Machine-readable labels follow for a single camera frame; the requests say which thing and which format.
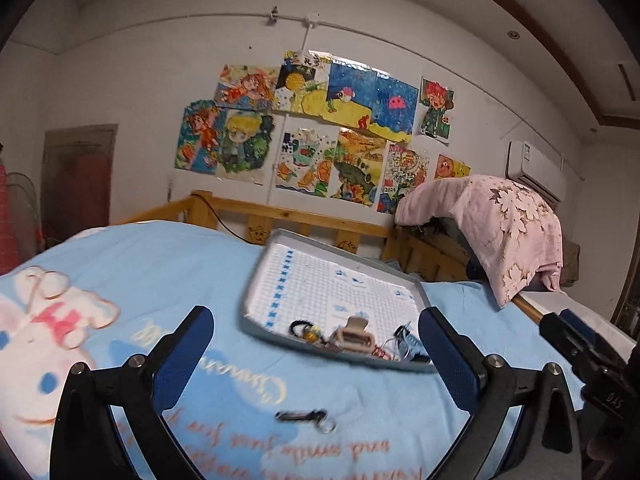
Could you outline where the white cable conduit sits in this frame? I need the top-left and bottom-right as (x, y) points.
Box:
(85, 9), (586, 181)

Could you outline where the brown wooden door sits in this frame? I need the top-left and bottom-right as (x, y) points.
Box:
(40, 124), (118, 251)

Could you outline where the black power cable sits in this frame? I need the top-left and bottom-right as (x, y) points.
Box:
(196, 194), (242, 242)

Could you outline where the blue and black hair clip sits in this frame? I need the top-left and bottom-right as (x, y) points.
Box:
(395, 325), (432, 364)

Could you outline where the dark grey cushion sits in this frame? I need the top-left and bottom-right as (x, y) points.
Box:
(434, 215), (487, 282)

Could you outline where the pink floral cloth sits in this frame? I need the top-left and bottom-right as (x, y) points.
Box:
(395, 175), (563, 308)

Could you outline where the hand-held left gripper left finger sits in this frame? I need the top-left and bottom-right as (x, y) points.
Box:
(50, 305), (216, 480)

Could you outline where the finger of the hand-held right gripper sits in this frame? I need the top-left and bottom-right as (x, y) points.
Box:
(539, 312), (608, 388)
(560, 309), (626, 366)

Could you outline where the wooden bed frame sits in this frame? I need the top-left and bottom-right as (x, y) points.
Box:
(172, 190), (543, 326)

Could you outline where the group of colourful wall drawings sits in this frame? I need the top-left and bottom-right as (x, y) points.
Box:
(174, 50), (472, 216)

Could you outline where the black keychain with metal rings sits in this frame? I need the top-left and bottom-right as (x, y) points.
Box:
(275, 409), (337, 434)

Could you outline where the wire fan guard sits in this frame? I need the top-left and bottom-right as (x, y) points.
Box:
(0, 160), (46, 263)

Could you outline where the beige hair claw clip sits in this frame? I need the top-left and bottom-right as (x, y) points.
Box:
(327, 316), (376, 356)

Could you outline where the grey shallow box tray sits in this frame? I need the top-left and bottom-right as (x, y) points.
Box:
(239, 229), (436, 373)

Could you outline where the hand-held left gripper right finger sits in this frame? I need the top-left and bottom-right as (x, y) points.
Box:
(417, 306), (583, 480)

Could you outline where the white air conditioner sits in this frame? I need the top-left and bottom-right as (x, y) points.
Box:
(505, 140), (568, 204)

